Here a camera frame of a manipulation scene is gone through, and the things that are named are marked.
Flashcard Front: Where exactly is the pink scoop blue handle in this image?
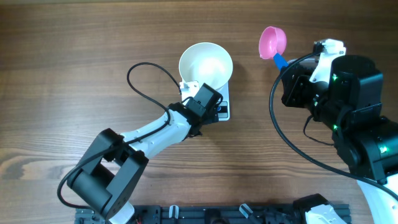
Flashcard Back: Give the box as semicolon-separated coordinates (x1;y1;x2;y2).
258;26;288;71

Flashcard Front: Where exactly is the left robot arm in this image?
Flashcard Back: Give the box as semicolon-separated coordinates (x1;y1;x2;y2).
62;84;223;223

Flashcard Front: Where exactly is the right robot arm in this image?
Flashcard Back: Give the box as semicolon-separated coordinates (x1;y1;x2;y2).
276;55;397;223

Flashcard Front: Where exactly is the white digital kitchen scale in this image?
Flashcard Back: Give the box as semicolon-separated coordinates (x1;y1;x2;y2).
217;83;231;121

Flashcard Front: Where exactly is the white round bowl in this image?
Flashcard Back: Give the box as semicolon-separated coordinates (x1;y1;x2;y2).
178;42;233;90

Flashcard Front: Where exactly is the clear plastic container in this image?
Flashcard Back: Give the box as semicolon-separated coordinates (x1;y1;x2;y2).
294;57;318;70

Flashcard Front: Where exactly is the right black camera cable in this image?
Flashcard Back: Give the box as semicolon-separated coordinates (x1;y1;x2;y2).
269;51;398;202

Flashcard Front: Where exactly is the black camera cable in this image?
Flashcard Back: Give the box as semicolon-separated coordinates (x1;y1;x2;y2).
57;62;183;211
269;51;398;202

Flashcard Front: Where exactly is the left black camera cable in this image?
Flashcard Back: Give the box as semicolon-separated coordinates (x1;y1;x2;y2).
57;62;183;211

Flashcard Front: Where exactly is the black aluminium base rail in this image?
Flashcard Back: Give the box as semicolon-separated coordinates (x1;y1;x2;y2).
74;203;352;224

